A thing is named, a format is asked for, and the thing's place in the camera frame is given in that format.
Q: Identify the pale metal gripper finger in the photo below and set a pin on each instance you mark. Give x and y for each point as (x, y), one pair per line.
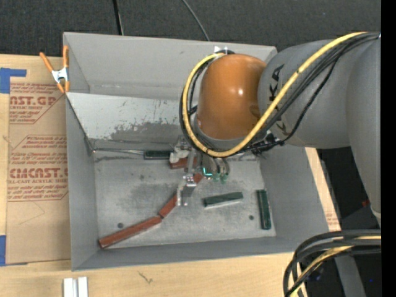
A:
(188, 193)
(180, 193)

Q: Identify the dark green flat block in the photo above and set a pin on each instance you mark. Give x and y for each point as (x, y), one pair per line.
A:
(264, 209)
(222, 199)
(156, 154)

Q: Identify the grey metal bin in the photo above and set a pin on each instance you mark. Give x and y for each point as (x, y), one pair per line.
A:
(130, 63)

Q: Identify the brown cardboard board, red print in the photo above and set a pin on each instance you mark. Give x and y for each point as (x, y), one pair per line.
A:
(37, 227)

